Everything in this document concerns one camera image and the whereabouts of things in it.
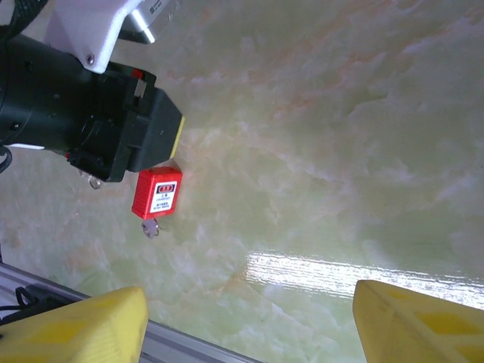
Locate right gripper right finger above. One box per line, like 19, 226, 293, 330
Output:
352, 278, 484, 363

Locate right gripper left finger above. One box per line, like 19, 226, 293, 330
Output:
0, 286, 149, 363

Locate red safety padlock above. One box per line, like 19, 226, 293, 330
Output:
131, 161, 184, 221

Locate small metal key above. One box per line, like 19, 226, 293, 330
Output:
140, 219, 160, 240

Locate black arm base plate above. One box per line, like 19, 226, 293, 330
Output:
0, 285, 88, 327

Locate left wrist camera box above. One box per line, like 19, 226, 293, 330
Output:
44, 0, 182, 76

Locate wide aluminium base rail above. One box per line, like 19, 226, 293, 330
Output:
0, 262, 265, 363

